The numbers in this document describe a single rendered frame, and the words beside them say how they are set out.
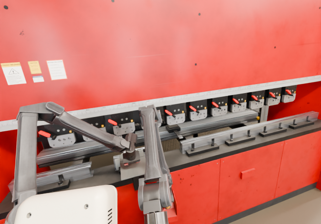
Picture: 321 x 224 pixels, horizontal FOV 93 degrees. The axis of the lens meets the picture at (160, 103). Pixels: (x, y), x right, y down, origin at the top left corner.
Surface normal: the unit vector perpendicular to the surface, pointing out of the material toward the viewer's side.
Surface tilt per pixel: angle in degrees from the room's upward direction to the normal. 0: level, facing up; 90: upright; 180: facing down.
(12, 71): 90
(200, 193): 90
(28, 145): 56
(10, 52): 90
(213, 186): 90
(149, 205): 38
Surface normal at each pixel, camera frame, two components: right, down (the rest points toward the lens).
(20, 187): 0.56, -0.69
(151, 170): -0.17, -0.60
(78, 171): 0.29, 0.26
